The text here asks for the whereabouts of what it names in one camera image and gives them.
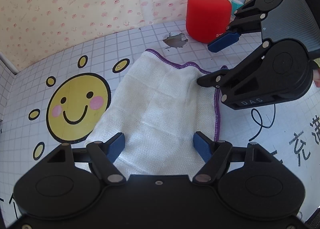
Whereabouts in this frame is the red cylindrical speaker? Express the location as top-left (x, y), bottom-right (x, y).
top-left (185, 0), bottom-right (232, 44)

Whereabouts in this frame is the white towel purple edge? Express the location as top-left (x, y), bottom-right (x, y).
top-left (86, 49), bottom-right (220, 177)

